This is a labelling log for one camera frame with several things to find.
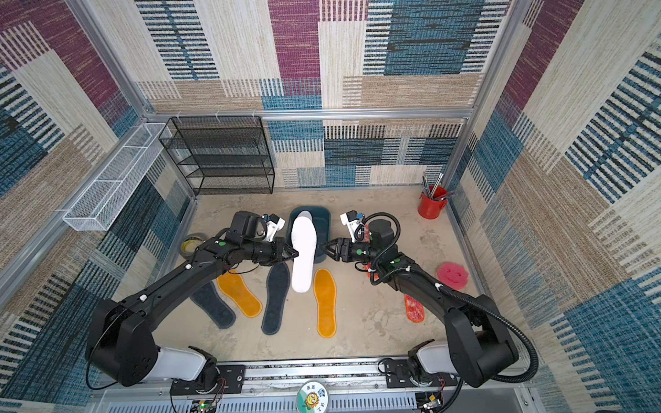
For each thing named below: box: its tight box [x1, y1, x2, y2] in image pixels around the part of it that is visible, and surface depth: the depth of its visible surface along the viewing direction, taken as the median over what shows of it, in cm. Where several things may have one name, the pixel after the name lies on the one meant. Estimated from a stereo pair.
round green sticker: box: [296, 379, 330, 413], surface depth 65 cm
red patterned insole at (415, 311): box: [404, 293, 426, 323], surface depth 87 cm
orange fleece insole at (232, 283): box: [216, 269, 263, 319], surface depth 91 cm
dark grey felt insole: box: [260, 262, 291, 336], surface depth 91 cm
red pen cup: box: [417, 184, 449, 221], surface depth 108 cm
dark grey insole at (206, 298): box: [189, 280, 236, 330], surface depth 87 cm
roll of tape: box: [180, 236, 204, 254], surface depth 104 cm
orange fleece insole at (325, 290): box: [313, 268, 338, 339], surface depth 89 cm
